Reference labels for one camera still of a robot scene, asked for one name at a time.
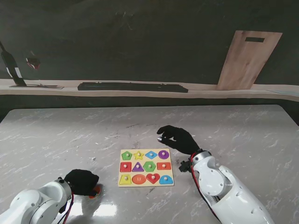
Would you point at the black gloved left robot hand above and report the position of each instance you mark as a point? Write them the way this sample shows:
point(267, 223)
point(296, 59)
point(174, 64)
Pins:
point(81, 182)

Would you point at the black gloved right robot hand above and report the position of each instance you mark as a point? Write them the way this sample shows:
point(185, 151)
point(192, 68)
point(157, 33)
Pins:
point(181, 140)

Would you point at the orange oval puzzle piece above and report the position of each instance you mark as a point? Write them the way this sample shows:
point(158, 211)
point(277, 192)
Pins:
point(98, 190)

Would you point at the purple circle puzzle piece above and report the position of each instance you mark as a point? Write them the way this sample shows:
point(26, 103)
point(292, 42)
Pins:
point(162, 155)

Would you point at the orange rectangle puzzle piece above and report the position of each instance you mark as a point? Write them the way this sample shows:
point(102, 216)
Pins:
point(161, 167)

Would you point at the blue diamond puzzle piece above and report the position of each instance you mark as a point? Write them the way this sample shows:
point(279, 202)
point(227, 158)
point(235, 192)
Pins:
point(150, 155)

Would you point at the yellow trapezoid puzzle piece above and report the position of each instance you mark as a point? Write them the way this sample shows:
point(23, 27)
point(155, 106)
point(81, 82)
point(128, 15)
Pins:
point(125, 180)

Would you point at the blue dome puzzle piece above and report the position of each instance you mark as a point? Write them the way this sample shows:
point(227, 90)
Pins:
point(166, 180)

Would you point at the red square puzzle piece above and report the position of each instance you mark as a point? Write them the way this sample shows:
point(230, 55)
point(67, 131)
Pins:
point(123, 168)

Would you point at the yellow star puzzle piece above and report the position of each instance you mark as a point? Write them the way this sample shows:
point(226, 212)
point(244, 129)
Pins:
point(139, 155)

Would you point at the red heart puzzle piece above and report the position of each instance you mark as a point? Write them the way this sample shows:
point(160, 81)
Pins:
point(151, 179)

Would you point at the green knobbed puzzle piece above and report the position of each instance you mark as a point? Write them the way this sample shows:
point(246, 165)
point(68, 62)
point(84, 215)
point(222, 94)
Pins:
point(125, 156)

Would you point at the purple triangle puzzle piece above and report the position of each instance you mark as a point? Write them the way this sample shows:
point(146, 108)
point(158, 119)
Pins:
point(137, 168)

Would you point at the wooden shape puzzle board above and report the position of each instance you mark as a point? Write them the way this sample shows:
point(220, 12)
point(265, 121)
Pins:
point(144, 184)

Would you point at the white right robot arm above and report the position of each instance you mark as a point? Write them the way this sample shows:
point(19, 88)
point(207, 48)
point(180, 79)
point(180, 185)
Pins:
point(224, 193)

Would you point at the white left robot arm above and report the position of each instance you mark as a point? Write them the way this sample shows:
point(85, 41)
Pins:
point(35, 203)

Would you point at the wooden cutting board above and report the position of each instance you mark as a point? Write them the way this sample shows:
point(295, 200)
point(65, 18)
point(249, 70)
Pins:
point(247, 60)

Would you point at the long wooden shelf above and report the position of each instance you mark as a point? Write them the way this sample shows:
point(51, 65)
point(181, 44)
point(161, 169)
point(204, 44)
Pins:
point(149, 94)

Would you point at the black keyboard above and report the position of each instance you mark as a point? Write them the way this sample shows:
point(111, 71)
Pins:
point(130, 86)

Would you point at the thin flat wooden plate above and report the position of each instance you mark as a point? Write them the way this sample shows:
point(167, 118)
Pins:
point(46, 87)

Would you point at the black bottle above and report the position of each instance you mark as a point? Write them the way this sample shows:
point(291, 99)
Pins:
point(11, 65)

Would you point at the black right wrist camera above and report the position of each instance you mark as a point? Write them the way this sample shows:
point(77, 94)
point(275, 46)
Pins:
point(185, 166)

